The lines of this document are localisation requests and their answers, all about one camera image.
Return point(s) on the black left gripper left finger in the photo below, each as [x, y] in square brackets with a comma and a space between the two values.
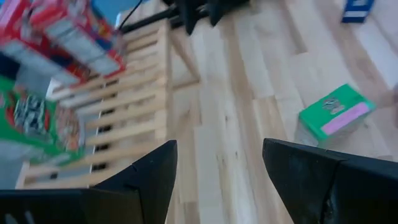
[124, 199]

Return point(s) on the green Apple Jacks cereal box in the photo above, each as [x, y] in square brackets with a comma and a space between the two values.
[329, 118]
[31, 118]

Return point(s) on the red Froot Loops cereal box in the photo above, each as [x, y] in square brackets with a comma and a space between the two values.
[37, 62]
[81, 43]

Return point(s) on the wooden slatted shelf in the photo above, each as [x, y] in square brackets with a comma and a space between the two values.
[133, 102]

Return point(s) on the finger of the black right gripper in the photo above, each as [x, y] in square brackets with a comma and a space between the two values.
[190, 15]
[217, 12]

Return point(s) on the blue Frosted Flakes cereal box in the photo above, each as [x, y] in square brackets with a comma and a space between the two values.
[357, 11]

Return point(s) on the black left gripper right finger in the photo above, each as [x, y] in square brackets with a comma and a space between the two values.
[335, 193]

